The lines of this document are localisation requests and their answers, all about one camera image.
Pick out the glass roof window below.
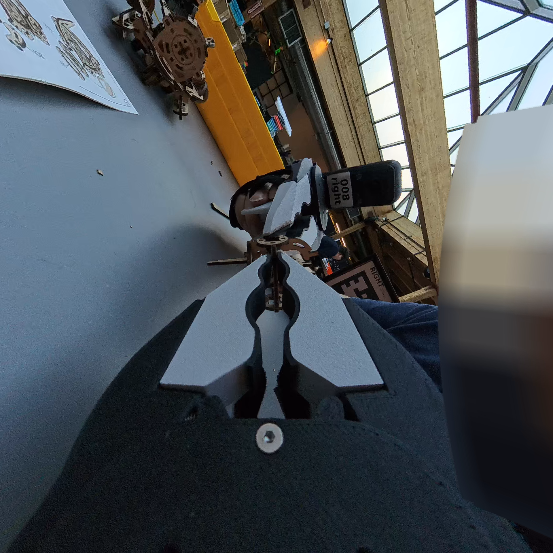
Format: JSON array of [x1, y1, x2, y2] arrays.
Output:
[[343, 0, 553, 225]]

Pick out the person's right hand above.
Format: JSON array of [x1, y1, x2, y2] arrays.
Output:
[[235, 181, 281, 237]]

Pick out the framed black-white marker sign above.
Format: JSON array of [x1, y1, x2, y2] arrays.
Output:
[[324, 255, 400, 303]]

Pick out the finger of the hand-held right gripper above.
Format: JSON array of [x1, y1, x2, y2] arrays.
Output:
[[241, 158, 314, 237], [298, 203, 325, 252]]

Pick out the white sign board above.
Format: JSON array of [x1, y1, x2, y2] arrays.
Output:
[[273, 96, 293, 135]]

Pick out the yellow plastic bin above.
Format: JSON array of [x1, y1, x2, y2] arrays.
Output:
[[194, 0, 286, 187]]

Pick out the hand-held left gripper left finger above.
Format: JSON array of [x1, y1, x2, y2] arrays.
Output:
[[160, 254, 271, 419]]

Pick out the wooden gyroscope model assembly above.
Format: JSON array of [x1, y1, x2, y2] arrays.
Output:
[[207, 235, 325, 313]]

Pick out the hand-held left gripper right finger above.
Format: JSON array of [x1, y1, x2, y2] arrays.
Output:
[[278, 252, 385, 419]]

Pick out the large wooden gear model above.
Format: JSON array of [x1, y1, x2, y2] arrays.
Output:
[[111, 0, 215, 120]]

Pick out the white instruction booklet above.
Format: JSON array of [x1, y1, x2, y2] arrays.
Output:
[[0, 0, 139, 115]]

